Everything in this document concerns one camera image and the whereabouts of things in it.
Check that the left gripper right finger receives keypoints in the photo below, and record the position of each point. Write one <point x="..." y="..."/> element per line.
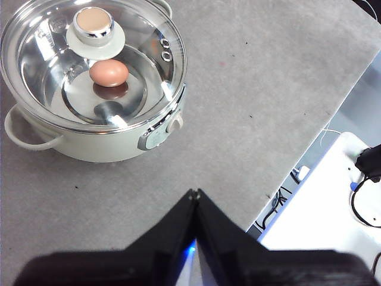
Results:
<point x="268" y="268"/>

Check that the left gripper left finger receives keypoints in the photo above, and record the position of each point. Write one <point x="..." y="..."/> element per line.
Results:
<point x="125" y="268"/>

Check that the brown egg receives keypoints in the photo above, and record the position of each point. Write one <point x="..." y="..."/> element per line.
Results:
<point x="108" y="73"/>

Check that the glass lid with green knob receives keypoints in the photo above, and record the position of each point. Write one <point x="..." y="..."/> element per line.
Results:
<point x="92" y="26"/>

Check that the pale green electric pot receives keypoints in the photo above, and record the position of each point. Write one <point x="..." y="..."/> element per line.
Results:
<point x="98" y="149"/>

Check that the white base platform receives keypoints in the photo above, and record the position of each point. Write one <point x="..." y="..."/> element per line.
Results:
<point x="321" y="208"/>

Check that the white power adapter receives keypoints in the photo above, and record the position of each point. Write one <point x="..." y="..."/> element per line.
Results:
<point x="302" y="173"/>

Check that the black mounted device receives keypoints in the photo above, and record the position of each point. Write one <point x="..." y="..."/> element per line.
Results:
<point x="369" y="162"/>

